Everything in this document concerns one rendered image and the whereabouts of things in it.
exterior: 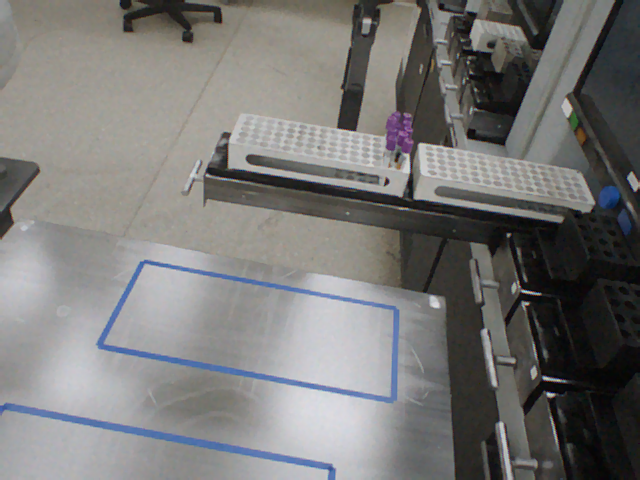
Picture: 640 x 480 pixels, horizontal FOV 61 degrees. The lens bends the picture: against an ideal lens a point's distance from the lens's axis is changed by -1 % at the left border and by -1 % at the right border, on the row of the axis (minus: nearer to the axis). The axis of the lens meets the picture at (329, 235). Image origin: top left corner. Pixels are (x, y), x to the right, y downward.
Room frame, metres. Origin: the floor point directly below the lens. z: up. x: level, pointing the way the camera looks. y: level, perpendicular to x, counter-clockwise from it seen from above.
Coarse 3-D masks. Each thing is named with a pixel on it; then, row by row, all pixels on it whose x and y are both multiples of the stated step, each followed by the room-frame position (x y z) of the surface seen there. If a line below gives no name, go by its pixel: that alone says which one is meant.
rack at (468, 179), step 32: (416, 160) 0.82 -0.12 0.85; (448, 160) 0.82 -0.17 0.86; (480, 160) 0.84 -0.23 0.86; (512, 160) 0.86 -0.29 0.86; (416, 192) 0.76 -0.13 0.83; (448, 192) 0.80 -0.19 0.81; (480, 192) 0.82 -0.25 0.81; (512, 192) 0.76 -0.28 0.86; (544, 192) 0.78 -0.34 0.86; (576, 192) 0.80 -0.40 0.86
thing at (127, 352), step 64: (0, 256) 0.45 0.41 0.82; (64, 256) 0.48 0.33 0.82; (128, 256) 0.50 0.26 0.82; (192, 256) 0.52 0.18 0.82; (0, 320) 0.36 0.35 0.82; (64, 320) 0.38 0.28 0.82; (128, 320) 0.40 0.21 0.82; (192, 320) 0.41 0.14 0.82; (256, 320) 0.43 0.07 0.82; (320, 320) 0.45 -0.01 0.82; (384, 320) 0.47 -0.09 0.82; (0, 384) 0.28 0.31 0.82; (64, 384) 0.30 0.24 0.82; (128, 384) 0.31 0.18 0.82; (192, 384) 0.33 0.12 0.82; (256, 384) 0.35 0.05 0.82; (320, 384) 0.36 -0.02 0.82; (384, 384) 0.38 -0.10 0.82; (448, 384) 0.39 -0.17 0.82; (0, 448) 0.22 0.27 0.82; (64, 448) 0.23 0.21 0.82; (128, 448) 0.25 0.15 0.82; (192, 448) 0.26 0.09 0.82; (256, 448) 0.27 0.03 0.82; (320, 448) 0.29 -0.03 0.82; (384, 448) 0.30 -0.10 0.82; (448, 448) 0.31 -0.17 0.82
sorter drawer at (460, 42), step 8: (456, 40) 1.55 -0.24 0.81; (464, 40) 1.53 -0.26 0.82; (456, 48) 1.51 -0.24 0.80; (464, 48) 1.47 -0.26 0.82; (472, 48) 1.48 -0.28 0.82; (456, 56) 1.48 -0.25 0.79; (464, 56) 1.45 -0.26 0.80; (440, 64) 1.49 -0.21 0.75; (448, 64) 1.51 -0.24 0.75; (456, 64) 1.46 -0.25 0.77
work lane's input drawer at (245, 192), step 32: (224, 160) 0.76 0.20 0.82; (224, 192) 0.72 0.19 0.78; (256, 192) 0.72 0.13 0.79; (288, 192) 0.73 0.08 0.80; (320, 192) 0.74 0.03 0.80; (352, 192) 0.74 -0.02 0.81; (384, 224) 0.73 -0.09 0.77; (416, 224) 0.74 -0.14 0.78; (448, 224) 0.74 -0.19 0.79; (480, 224) 0.74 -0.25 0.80; (512, 224) 0.76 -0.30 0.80; (544, 224) 0.76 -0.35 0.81
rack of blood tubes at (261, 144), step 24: (240, 120) 0.81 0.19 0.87; (264, 120) 0.83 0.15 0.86; (288, 120) 0.84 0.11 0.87; (240, 144) 0.74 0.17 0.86; (264, 144) 0.76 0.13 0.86; (288, 144) 0.78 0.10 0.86; (312, 144) 0.78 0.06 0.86; (336, 144) 0.80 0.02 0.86; (360, 144) 0.81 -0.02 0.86; (240, 168) 0.74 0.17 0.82; (264, 168) 0.74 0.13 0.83; (288, 168) 0.78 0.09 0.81; (312, 168) 0.80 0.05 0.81; (336, 168) 0.78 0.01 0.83; (360, 168) 0.75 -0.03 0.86; (384, 168) 0.75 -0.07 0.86; (408, 168) 0.77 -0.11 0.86; (384, 192) 0.75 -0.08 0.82
